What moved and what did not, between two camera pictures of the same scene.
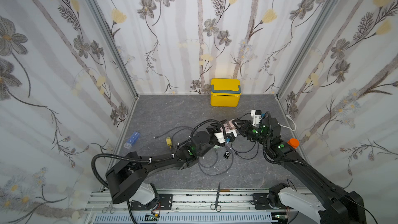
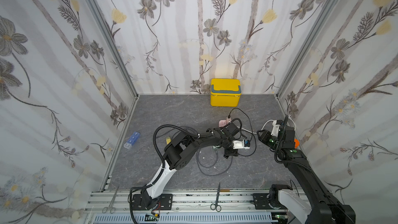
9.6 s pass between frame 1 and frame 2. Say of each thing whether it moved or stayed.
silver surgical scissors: stayed
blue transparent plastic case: stayed
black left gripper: moved
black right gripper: moved
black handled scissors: stayed
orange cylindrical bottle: stayed
